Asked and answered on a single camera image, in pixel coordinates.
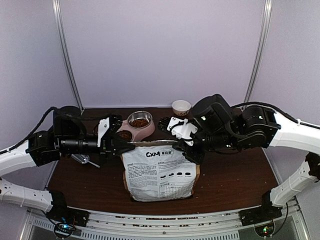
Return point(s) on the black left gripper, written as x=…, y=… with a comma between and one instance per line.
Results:
x=110, y=147

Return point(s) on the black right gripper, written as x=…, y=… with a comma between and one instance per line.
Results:
x=196, y=157

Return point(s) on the pet food bag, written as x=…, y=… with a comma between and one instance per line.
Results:
x=155, y=172

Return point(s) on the metal food scoop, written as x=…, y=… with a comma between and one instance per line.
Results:
x=83, y=159

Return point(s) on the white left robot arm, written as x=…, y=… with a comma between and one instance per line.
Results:
x=67, y=136

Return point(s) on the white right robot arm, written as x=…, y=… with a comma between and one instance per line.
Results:
x=215, y=127

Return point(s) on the pink double pet feeder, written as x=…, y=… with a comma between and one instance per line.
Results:
x=150, y=128

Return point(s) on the front steel feeder bowl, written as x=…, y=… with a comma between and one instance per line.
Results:
x=125, y=135

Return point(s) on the steel feeder bowl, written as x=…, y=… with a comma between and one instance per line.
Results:
x=125, y=135
x=139, y=119

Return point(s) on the brown kibble pellets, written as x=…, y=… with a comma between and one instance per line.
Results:
x=133, y=131

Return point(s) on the rear steel feeder bowl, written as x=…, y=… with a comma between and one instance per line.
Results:
x=139, y=119

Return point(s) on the white floral ceramic bowl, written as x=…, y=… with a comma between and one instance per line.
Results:
x=181, y=107

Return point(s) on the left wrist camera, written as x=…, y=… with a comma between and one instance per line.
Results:
x=108, y=126

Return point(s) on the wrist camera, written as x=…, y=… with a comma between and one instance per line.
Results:
x=181, y=129
x=108, y=126

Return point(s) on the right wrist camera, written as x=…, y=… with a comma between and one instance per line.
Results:
x=181, y=129

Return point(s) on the front aluminium rail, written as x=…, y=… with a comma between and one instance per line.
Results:
x=223, y=225

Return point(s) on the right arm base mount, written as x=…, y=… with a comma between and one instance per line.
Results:
x=262, y=219

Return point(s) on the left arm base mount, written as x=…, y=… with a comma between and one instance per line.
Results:
x=65, y=221

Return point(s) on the left aluminium frame post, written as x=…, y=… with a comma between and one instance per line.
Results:
x=56, y=4

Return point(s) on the aluminium frame post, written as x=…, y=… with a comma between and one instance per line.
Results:
x=56, y=4
x=263, y=35

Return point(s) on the right aluminium frame post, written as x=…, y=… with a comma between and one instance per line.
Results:
x=263, y=35

